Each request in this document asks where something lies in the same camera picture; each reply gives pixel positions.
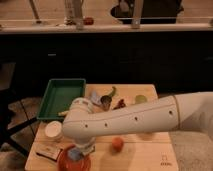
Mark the blue sponge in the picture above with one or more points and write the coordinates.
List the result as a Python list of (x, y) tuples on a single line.
[(75, 154)]

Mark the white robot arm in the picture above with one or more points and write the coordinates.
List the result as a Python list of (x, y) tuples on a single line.
[(184, 112)]

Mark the orange red bowl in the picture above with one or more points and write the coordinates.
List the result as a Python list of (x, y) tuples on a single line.
[(65, 163)]

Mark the green chili pepper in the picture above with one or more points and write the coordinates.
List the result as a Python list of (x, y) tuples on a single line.
[(113, 92)]

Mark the steel measuring cup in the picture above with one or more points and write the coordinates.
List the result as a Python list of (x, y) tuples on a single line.
[(106, 102)]

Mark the bunch of dark grapes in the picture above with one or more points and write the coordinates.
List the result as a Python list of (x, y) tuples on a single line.
[(120, 104)]

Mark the light green cup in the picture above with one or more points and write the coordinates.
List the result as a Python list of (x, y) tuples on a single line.
[(140, 99)]

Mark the green plastic tray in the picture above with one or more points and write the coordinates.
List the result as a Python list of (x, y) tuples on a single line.
[(58, 96)]

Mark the yellow corn cob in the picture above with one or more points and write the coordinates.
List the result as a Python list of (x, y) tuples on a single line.
[(64, 113)]

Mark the orange ball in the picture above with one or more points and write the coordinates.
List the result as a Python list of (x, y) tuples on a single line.
[(117, 144)]

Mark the red object on counter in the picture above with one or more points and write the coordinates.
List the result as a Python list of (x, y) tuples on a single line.
[(88, 21)]

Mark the white round container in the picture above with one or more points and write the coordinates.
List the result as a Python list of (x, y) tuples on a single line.
[(53, 130)]

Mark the wooden block eraser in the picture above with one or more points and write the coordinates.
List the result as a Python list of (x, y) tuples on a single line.
[(48, 151)]

